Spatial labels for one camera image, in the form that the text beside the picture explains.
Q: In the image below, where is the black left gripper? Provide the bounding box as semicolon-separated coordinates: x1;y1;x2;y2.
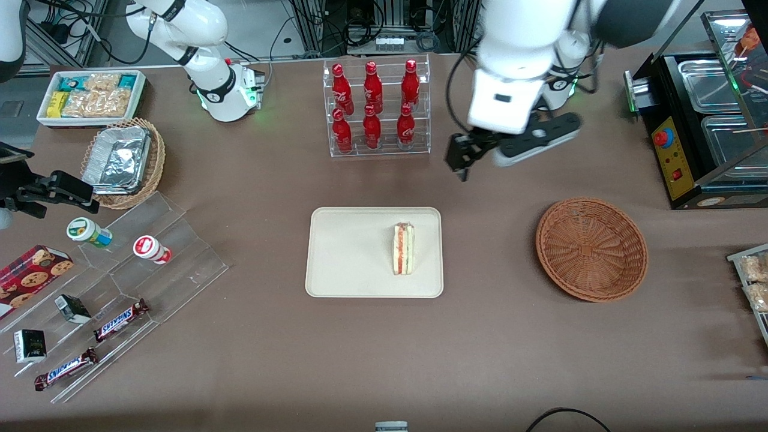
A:
445;113;581;182

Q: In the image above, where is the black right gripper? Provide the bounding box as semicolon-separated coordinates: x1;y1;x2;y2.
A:
0;157;100;220

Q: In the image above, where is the triangle sandwich with filling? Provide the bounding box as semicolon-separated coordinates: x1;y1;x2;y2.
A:
392;222;416;276

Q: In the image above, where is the small wicker basket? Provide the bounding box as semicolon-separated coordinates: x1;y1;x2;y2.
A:
80;118;166;210

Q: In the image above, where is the large round wicker basket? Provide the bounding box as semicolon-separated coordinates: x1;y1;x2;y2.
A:
536;197;649;302

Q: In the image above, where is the cream rectangular tray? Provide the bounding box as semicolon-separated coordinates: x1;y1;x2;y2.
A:
305;207;444;299

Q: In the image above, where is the grey snack tray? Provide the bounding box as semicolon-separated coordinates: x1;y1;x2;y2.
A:
727;243;768;346

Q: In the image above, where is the green label yogurt bottle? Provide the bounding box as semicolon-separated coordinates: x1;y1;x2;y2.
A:
67;217;113;248

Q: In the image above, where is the aluminium foil container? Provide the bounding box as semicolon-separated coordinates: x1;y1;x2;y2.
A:
82;126;152;195

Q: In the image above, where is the red cola bottle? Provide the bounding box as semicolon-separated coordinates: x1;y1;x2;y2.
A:
332;109;353;154
363;61;383;113
401;59;421;109
331;64;353;116
362;105;382;149
397;103;416;149

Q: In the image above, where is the clear cookie pack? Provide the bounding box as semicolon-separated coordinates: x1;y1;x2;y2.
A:
84;73;121;92
96;89;134;118
63;91;100;118

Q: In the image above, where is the clear acrylic bottle rack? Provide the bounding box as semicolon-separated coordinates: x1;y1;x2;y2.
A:
323;54;431;158

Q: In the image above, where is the red tartan cookie box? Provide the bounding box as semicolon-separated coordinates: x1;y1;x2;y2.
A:
0;245;74;319

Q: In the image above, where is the red label yogurt bottle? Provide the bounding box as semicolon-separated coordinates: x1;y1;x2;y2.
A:
133;235;173;265

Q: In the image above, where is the white snack bin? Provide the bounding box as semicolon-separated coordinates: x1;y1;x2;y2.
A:
36;70;146;128

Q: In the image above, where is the small black box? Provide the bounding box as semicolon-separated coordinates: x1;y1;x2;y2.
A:
54;294;92;325
13;329;47;364

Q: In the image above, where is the clear acrylic stepped display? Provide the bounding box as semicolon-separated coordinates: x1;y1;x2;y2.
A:
0;191;230;404

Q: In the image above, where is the snickers chocolate bar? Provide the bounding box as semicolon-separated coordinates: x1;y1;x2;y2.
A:
93;298;149;343
34;348;98;392

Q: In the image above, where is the black food warmer cabinet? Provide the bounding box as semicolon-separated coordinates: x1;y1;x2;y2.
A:
623;9;768;211

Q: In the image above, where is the metal equipment rack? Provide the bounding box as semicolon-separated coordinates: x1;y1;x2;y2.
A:
287;0;484;56

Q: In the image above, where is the steel food pan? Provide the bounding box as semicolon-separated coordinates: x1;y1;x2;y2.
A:
701;114;768;169
678;59;745;115

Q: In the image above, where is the clear snack pack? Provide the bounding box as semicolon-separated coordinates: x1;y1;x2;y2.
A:
739;253;768;283
744;282;768;313

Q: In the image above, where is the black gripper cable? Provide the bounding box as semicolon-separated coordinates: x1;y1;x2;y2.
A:
445;51;484;142

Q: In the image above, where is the black floor cable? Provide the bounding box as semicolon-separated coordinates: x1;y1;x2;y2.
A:
527;408;611;432

